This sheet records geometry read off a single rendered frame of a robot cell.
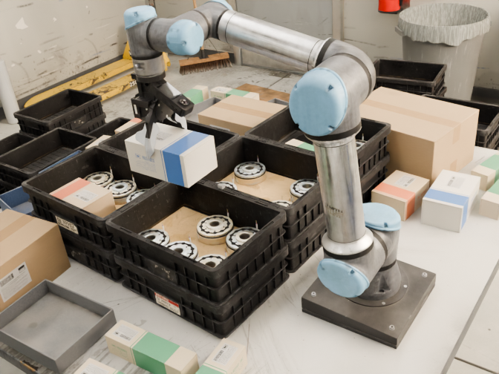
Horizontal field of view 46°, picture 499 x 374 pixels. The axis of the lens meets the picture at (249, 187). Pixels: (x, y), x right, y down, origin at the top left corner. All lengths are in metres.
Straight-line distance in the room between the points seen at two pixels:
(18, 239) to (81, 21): 3.91
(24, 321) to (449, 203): 1.26
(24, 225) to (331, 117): 1.05
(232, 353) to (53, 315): 0.56
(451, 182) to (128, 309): 1.06
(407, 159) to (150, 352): 1.07
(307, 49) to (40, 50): 4.14
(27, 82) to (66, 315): 3.70
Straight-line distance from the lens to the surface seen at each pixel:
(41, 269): 1.80
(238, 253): 1.40
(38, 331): 1.69
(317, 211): 1.69
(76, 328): 1.65
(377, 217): 1.42
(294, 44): 1.30
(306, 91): 1.12
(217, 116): 2.28
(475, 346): 2.52
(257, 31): 1.35
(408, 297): 1.56
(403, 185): 1.94
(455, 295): 1.65
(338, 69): 1.15
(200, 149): 1.45
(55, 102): 3.61
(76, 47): 5.50
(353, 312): 1.51
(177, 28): 1.32
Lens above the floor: 1.78
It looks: 31 degrees down
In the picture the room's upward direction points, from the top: 6 degrees counter-clockwise
